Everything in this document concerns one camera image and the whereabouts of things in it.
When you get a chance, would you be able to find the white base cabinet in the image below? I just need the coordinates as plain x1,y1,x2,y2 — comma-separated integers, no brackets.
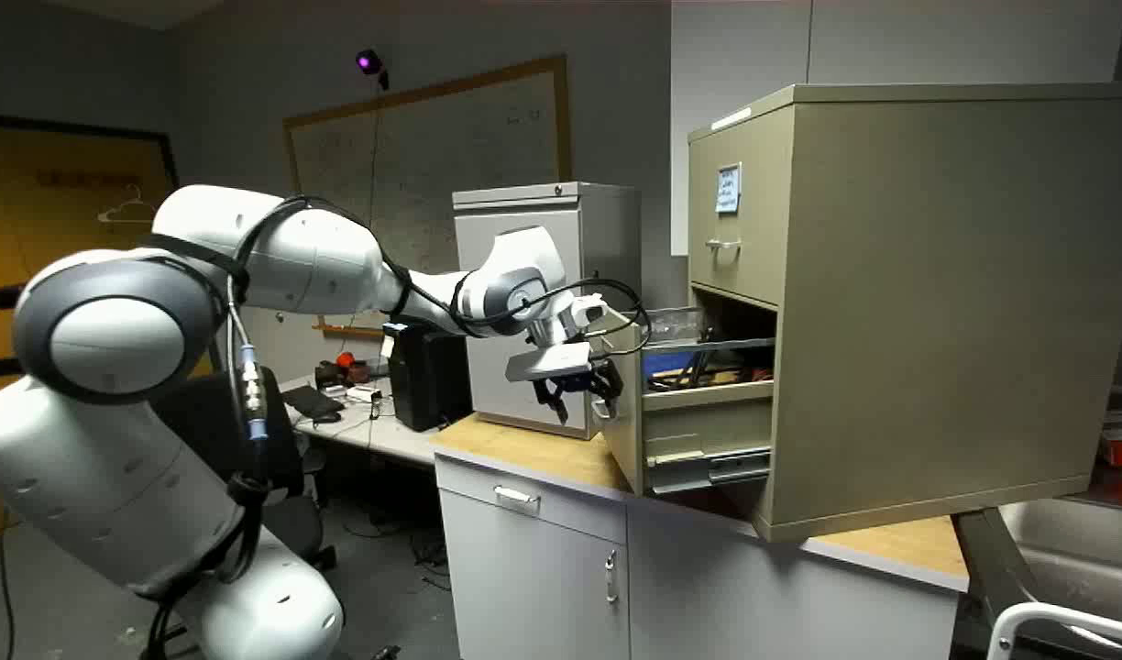
433,451,965,660

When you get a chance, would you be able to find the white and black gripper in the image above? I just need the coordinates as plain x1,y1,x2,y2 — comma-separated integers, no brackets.
504,285,637,428

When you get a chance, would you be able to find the yellow door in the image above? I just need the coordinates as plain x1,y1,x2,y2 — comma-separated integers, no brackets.
0,111,181,545

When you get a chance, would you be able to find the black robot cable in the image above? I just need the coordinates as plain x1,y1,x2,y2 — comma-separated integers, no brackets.
141,193,334,660

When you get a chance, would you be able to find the grey metal box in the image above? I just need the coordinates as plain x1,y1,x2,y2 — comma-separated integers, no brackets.
449,180,647,441

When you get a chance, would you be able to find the black box on desk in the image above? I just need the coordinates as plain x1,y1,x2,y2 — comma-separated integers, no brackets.
383,316,477,434

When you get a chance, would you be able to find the stainless steel sink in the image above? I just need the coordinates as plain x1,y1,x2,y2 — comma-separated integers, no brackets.
951,492,1122,660

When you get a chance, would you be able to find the purple lit camera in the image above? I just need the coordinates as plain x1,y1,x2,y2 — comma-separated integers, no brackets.
354,47,391,91

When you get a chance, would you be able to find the beige metal file cabinet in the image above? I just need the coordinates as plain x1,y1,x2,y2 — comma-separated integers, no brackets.
686,81,1122,545

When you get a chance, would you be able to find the white desk with clutter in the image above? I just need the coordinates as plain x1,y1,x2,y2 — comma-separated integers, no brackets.
279,346,443,470

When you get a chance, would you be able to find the beige top cabinet drawer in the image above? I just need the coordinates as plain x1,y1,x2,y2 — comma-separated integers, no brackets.
686,104,801,316

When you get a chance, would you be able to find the wood framed whiteboard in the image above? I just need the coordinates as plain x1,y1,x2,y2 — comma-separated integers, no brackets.
279,50,576,346

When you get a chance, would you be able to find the beige bottom cabinet drawer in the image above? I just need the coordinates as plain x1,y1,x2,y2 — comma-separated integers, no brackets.
600,320,783,499

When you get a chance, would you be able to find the beige cabinet drawer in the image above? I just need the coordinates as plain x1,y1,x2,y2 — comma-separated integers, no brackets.
600,320,783,499
686,104,801,316

